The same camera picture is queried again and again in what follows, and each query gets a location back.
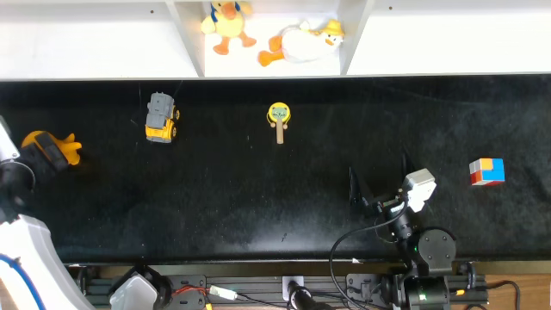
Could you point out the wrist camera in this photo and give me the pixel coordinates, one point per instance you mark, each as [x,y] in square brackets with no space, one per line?
[6,144]
[419,185]

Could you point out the grey and yellow toy truck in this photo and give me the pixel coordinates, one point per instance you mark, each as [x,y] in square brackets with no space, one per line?
[160,114]

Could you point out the many-coloured puzzle cube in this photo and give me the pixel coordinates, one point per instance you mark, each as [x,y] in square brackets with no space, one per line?
[486,171]

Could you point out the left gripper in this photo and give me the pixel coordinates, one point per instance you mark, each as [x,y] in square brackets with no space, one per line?
[36,161]

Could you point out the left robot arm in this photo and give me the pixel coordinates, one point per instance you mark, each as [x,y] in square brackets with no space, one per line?
[26,241]

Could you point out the white plush duck yellow hat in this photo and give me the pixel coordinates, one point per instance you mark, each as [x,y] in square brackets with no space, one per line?
[305,45]

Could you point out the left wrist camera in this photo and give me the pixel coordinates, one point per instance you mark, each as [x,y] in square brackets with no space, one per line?
[6,144]

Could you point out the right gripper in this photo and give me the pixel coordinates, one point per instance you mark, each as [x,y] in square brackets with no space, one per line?
[387,207]

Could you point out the mounting rail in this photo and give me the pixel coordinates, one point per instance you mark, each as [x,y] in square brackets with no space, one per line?
[258,286]

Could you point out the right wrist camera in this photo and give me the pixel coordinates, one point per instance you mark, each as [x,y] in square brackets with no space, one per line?
[419,185]

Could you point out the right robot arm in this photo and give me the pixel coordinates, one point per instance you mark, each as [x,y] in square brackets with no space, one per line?
[437,249]

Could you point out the white shelf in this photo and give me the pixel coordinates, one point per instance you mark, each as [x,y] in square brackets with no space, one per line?
[86,43]

